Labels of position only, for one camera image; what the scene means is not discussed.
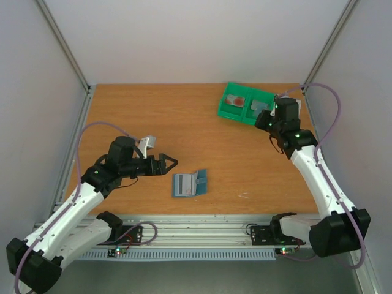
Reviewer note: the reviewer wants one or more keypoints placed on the middle green plastic bin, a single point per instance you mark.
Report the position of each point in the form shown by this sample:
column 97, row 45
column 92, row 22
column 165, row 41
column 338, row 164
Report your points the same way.
column 256, row 94

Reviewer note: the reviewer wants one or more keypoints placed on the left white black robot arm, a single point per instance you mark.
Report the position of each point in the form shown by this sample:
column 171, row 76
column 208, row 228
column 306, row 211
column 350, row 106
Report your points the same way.
column 38, row 260

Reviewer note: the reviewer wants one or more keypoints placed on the left aluminium corner post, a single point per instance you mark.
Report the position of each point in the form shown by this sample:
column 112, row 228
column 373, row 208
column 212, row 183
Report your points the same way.
column 54, row 27

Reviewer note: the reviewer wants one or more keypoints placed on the small circuit board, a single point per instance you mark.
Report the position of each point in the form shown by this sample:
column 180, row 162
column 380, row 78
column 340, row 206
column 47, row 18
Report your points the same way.
column 286, row 250
column 118, row 252

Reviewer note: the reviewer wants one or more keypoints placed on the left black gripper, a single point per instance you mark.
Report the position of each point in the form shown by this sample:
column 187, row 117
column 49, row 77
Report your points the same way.
column 153, row 169

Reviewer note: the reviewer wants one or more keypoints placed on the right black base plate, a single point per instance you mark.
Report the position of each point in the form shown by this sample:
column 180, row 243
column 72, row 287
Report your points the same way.
column 262, row 235

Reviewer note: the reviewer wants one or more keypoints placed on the blue card holder wallet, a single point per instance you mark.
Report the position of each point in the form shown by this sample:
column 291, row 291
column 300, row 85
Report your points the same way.
column 200, row 183

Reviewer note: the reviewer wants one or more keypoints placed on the green plastic bin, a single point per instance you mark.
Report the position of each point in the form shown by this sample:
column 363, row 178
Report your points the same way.
column 232, row 112
column 256, row 94

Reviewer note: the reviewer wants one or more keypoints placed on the aluminium front rail frame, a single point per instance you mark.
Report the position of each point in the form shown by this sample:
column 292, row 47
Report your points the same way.
column 190, row 231

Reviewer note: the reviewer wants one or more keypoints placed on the grey slotted cable duct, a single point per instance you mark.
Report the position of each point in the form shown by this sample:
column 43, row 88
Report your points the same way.
column 174, row 255

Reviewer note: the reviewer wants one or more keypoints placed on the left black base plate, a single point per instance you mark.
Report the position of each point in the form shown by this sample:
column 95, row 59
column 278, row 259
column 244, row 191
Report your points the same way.
column 124, row 235

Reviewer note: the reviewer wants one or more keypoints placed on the left small circuit board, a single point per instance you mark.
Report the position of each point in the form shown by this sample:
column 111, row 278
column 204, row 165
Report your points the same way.
column 118, row 252

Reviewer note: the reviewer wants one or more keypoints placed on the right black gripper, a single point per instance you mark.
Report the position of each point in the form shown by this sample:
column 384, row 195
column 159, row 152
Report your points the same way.
column 263, row 119

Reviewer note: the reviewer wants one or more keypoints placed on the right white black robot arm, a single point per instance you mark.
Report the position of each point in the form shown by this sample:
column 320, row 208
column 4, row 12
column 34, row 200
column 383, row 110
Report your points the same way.
column 342, row 227

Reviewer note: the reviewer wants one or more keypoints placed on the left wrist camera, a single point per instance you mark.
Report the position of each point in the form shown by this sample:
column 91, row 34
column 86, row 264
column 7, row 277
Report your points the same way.
column 144, row 145

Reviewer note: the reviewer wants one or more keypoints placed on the right small circuit board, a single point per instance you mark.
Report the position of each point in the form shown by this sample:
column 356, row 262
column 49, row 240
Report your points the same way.
column 286, row 250

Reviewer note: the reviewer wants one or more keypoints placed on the aluminium corner post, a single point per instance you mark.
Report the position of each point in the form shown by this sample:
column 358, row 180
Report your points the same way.
column 54, row 27
column 339, row 26

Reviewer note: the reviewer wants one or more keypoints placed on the right aluminium corner post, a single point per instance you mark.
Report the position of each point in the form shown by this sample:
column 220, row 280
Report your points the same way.
column 339, row 26

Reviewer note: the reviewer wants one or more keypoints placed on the left green plastic bin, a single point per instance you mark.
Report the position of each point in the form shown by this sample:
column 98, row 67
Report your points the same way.
column 232, row 112

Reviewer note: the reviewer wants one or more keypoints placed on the red patterned card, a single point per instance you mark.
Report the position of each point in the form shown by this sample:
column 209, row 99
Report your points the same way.
column 234, row 100

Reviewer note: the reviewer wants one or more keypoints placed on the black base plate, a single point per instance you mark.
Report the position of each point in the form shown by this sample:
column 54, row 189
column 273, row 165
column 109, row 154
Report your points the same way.
column 262, row 235
column 124, row 235

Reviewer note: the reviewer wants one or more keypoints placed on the teal VIP card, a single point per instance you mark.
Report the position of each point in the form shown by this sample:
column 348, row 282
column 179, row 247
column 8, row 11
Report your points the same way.
column 257, row 106

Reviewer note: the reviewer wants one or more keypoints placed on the white plastic bin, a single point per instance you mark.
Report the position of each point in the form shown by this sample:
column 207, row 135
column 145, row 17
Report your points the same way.
column 299, row 101

